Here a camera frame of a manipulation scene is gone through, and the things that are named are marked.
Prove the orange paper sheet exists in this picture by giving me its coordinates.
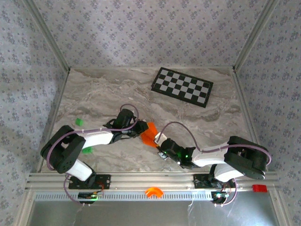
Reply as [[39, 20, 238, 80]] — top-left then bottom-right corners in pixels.
[[140, 121, 160, 148]]

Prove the silver metal sheet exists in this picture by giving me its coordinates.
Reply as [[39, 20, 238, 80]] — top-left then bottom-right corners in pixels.
[[28, 200, 280, 226]]

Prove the orange curved plastic piece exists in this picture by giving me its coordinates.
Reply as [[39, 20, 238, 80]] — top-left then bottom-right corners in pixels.
[[144, 186, 164, 198]]

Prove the black white checkerboard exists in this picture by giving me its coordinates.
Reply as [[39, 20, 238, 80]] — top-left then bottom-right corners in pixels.
[[150, 67, 214, 109]]

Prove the red plastic block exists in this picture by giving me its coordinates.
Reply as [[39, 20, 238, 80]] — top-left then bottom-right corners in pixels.
[[252, 184, 268, 193]]

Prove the floral patterned cloth panel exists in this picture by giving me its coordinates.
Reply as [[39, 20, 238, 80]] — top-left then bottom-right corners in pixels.
[[30, 0, 273, 69], [0, 0, 69, 226], [235, 0, 301, 226]]

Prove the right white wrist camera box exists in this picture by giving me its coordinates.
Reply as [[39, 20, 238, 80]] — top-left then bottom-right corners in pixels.
[[154, 132, 168, 144]]

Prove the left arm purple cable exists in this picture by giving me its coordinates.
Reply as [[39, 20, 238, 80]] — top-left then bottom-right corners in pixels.
[[47, 104, 140, 208]]

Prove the wide aluminium mounting rail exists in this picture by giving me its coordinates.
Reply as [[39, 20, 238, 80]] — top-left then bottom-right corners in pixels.
[[25, 172, 280, 190]]

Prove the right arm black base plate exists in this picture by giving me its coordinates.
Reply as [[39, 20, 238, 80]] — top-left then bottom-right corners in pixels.
[[193, 173, 237, 189]]

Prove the slotted grey cable duct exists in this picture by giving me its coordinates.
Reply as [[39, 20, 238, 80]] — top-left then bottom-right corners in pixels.
[[34, 191, 273, 201]]

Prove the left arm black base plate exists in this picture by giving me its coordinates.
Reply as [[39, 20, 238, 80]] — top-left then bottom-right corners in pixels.
[[68, 174, 111, 190]]

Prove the aluminium table side rail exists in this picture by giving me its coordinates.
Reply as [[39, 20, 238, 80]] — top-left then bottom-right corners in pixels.
[[35, 67, 71, 174], [231, 67, 269, 171]]

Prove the aluminium frame post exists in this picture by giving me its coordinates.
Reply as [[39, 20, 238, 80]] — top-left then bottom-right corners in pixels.
[[232, 0, 280, 72], [24, 0, 71, 72]]

